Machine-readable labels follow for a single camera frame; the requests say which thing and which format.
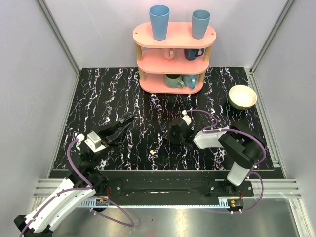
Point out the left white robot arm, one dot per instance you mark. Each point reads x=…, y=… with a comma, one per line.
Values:
x=84, y=181

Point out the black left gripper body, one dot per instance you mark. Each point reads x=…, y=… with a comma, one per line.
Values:
x=105, y=136

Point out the pink ceramic mug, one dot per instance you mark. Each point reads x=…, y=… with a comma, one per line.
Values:
x=169, y=54

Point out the pink three-tier shelf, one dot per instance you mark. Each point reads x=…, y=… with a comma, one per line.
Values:
x=153, y=67

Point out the aluminium frame post left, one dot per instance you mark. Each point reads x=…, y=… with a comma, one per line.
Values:
x=57, y=33

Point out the dark blue ceramic mug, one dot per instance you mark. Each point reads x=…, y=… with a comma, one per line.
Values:
x=192, y=54

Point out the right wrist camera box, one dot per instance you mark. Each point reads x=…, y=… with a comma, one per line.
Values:
x=187, y=119

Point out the right blue plastic tumbler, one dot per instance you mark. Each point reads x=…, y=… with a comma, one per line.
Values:
x=200, y=21

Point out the black earbud charging case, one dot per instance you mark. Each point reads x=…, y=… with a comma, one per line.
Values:
x=126, y=119

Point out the left blue plastic tumbler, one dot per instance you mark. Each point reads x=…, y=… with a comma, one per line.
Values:
x=159, y=17

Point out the teal glazed ceramic mug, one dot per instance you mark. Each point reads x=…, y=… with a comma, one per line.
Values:
x=173, y=80

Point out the blue plastic tumbler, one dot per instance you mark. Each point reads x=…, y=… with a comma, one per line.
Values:
x=200, y=21
x=159, y=17

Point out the aluminium frame post right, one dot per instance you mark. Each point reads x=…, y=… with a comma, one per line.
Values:
x=272, y=34

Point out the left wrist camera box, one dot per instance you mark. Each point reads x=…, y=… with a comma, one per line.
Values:
x=94, y=142

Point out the cream ceramic bowl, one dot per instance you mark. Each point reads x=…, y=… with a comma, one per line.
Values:
x=242, y=97

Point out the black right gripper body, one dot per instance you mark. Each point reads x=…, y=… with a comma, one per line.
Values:
x=172, y=136

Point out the light blue butterfly mug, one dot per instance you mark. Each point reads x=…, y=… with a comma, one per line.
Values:
x=189, y=81

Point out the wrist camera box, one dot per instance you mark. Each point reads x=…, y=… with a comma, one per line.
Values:
x=94, y=142
x=187, y=119

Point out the aluminium frame post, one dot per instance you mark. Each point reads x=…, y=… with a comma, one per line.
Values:
x=57, y=33
x=272, y=34

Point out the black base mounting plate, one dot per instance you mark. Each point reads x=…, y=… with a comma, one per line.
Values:
x=214, y=183

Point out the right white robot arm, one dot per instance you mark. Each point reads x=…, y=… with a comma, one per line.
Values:
x=241, y=144

